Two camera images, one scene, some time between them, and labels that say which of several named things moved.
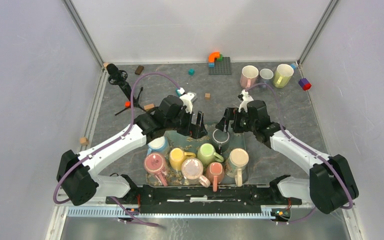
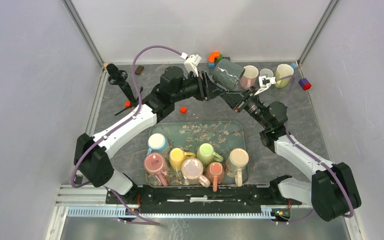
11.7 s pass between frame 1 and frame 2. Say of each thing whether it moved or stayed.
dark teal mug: moved
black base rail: stayed
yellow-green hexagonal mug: stayed
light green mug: stayed
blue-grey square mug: stayed
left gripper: moved
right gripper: moved
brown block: stayed
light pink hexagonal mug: stayed
